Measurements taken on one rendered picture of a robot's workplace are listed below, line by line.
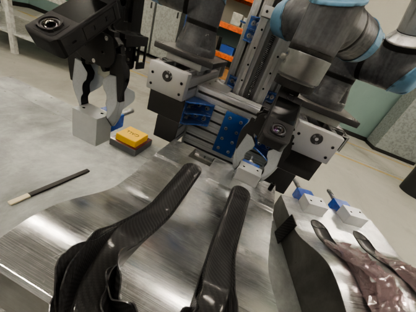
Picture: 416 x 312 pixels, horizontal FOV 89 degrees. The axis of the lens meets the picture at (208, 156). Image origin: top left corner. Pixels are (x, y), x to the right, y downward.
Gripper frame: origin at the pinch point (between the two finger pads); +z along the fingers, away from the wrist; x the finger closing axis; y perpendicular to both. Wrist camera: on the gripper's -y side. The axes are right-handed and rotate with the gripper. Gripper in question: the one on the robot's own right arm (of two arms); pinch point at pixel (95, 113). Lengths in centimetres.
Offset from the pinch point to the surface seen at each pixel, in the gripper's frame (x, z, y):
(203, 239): -26.1, 5.9, -8.1
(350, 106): -216, 35, 552
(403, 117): -301, 12, 507
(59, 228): -13.0, 1.5, -18.4
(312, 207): -45.7, 7.7, 15.4
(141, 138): -0.5, 11.5, 15.9
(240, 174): -27.6, 4.6, 10.0
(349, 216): -55, 7, 18
